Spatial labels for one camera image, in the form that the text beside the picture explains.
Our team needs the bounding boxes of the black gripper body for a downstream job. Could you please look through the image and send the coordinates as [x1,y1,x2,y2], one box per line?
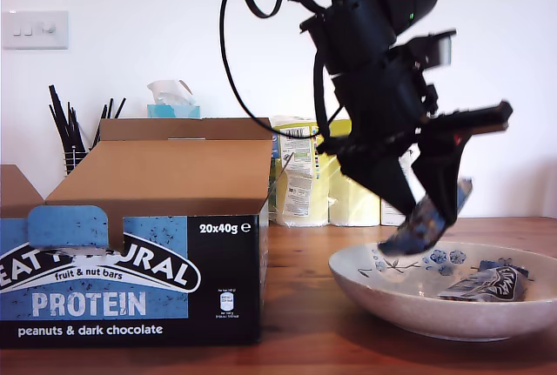
[316,46,513,159]

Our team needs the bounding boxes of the blue snack bar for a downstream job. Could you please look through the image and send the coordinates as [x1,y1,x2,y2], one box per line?
[377,177,474,258]
[437,260,533,303]

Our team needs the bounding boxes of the small white carton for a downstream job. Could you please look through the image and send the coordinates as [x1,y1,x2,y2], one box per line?
[380,147,415,226]

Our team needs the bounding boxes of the white plate blue flowers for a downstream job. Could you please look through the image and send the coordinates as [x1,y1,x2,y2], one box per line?
[328,240,557,341]

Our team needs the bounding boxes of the blue tissue box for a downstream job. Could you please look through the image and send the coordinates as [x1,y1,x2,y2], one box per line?
[146,104,202,119]

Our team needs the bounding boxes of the snack bar carton box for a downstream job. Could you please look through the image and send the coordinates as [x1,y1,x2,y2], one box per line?
[0,117,273,348]

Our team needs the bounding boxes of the yellow paper towel pack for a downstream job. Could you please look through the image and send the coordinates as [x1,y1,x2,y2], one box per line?
[269,114,384,227]

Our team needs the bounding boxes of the white tissue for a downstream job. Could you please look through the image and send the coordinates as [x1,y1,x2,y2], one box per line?
[146,79,197,106]

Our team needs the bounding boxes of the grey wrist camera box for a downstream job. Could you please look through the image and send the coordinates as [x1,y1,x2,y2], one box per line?
[393,29,458,70]

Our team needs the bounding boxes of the chrome wire utensil holder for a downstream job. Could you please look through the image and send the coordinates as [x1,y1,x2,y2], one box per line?
[63,144,91,176]

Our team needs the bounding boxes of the white light switch plate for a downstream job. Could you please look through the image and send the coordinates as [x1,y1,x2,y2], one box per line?
[2,10,70,50]

